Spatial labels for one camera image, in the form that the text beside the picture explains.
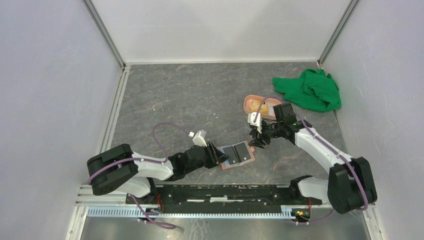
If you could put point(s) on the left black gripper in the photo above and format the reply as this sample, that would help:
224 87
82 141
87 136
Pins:
215 157

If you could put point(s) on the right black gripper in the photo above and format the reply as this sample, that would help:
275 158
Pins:
256 141

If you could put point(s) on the tan leather card holder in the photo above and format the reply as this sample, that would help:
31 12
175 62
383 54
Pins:
239 154

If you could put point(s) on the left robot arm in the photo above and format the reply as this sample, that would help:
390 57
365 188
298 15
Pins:
123 170

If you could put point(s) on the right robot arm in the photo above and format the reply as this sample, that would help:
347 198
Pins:
350 184

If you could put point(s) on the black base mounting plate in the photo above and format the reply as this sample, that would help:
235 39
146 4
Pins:
224 199

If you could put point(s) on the green cloth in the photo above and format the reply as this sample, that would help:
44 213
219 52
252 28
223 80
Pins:
314 90

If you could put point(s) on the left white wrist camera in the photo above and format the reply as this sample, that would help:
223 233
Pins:
198 138

